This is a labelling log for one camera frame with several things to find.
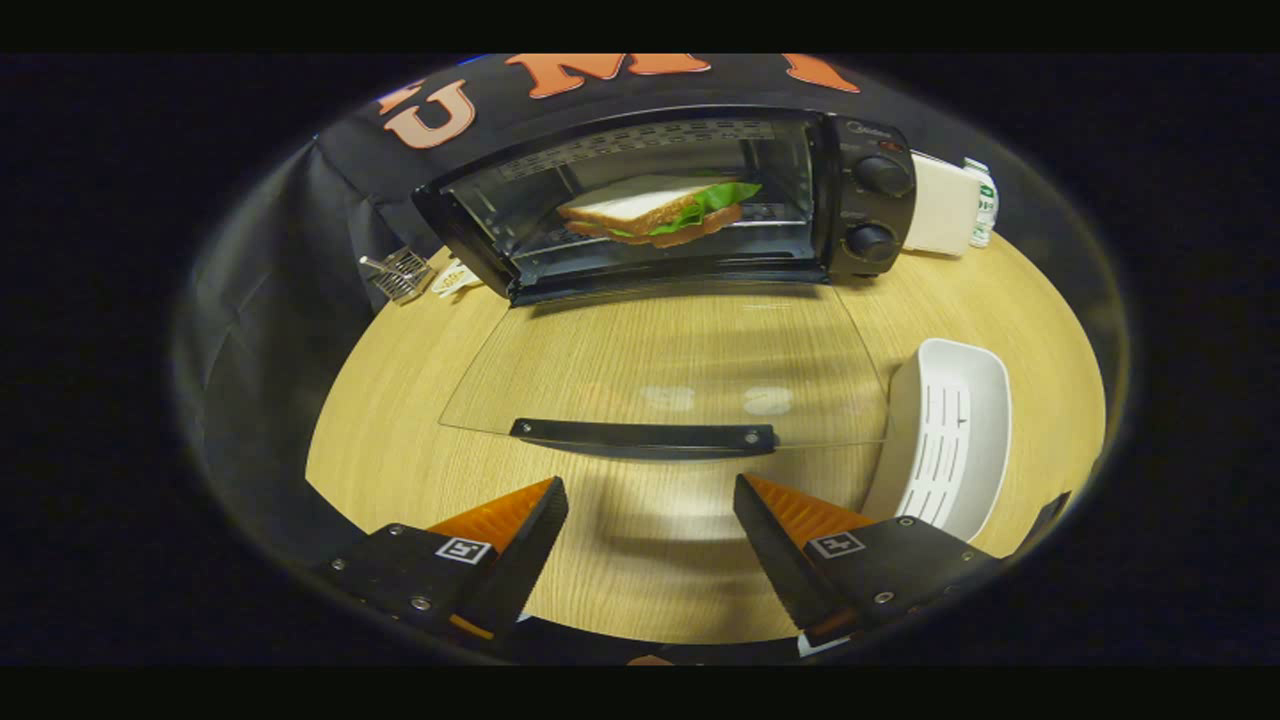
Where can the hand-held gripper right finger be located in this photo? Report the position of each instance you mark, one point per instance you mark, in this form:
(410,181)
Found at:
(775,560)

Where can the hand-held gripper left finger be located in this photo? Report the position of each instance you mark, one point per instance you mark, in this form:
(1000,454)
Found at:
(520,565)

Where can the black toaster oven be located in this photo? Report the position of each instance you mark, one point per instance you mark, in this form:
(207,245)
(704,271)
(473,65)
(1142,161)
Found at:
(880,215)

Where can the lettuce sandwich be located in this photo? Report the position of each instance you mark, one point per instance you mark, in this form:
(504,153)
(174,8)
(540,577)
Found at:
(630,205)

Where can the white pop-up toaster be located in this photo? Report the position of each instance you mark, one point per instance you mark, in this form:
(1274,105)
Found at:
(940,205)

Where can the white slotted tray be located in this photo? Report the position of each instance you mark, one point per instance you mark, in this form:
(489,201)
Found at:
(945,440)

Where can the small white tag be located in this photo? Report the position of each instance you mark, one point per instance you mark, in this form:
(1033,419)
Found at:
(455,278)

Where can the white bottle green label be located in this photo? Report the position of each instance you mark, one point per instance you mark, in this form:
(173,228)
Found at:
(986,205)

